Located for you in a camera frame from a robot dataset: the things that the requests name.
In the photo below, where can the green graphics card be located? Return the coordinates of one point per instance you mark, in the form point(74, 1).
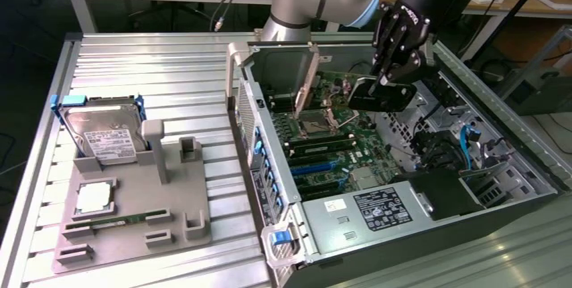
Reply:
point(381, 98)

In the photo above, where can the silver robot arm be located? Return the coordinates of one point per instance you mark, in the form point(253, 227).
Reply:
point(295, 0)

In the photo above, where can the black slanted pole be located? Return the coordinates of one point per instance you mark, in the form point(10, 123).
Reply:
point(514, 10)

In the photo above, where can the metal disk bay cage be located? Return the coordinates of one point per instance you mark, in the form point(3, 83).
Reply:
point(402, 124)

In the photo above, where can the metal socket cover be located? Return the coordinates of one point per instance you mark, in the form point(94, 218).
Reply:
point(346, 119)

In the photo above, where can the CPU socket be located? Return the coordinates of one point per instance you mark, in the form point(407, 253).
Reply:
point(313, 124)

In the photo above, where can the black floor box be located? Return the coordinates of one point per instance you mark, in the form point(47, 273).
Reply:
point(546, 97)

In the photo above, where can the silver chipset heatsink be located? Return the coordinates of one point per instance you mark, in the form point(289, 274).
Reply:
point(366, 179)

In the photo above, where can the blue expansion slot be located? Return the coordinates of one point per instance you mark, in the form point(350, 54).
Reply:
point(315, 168)

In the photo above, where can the black plastic shroud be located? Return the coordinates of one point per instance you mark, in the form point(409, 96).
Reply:
point(438, 194)

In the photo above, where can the grey power supply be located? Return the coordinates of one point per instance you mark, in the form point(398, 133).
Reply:
point(339, 221)

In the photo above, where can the black chair base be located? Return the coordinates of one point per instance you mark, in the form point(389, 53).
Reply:
point(179, 13)

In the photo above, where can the open black PC case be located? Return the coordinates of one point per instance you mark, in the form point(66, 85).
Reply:
point(491, 227)

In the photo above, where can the blue case latch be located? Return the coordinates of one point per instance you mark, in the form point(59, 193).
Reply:
point(281, 237)

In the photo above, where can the grey parts rack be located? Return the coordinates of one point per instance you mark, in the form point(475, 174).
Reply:
point(147, 194)

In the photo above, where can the silver hard disk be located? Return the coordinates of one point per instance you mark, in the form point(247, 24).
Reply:
point(107, 134)

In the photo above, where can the hard disk drive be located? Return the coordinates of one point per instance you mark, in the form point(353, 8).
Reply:
point(74, 100)

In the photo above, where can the silver CPU chip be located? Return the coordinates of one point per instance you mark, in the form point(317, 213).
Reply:
point(94, 198)

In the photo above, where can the green RAM stick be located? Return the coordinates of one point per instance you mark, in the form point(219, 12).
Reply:
point(111, 222)

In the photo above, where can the aluminium profile frame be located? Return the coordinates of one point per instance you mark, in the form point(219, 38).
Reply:
point(550, 47)

